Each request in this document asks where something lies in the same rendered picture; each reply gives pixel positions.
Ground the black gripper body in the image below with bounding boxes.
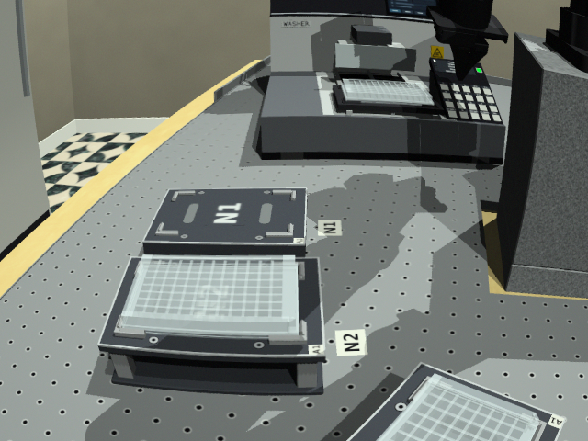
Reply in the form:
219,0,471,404
426,0,508,50

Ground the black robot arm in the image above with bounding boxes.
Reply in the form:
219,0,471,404
438,0,588,73

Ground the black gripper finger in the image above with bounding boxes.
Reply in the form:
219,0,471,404
449,44,470,81
460,47,488,81

